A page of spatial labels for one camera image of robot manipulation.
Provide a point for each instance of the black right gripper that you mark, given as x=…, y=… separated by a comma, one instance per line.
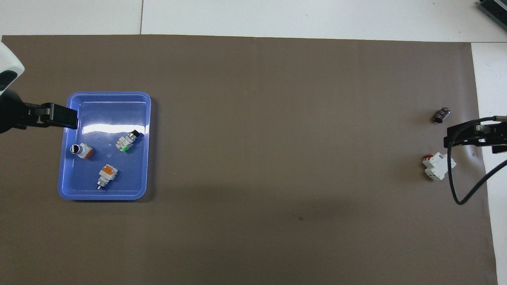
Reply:
x=497, y=134

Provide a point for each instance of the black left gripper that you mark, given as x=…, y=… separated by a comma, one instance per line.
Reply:
x=10, y=114

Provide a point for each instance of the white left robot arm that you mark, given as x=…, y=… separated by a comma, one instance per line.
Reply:
x=8, y=59

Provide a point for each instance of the small black terminal block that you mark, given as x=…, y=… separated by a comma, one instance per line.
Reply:
x=441, y=114

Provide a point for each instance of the white circuit breaker red lever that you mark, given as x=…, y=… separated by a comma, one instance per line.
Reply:
x=437, y=166

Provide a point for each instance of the blue plastic tray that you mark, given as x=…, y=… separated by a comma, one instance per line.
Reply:
x=103, y=114

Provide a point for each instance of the gray ribbed metal device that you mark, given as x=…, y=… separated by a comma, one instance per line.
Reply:
x=497, y=6

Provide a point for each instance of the brown table mat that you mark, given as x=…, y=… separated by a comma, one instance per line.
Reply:
x=277, y=158

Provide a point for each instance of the white switch with black lens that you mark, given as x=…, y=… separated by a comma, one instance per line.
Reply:
x=84, y=151

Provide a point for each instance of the white switch with black knob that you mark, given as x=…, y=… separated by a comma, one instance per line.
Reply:
x=127, y=142

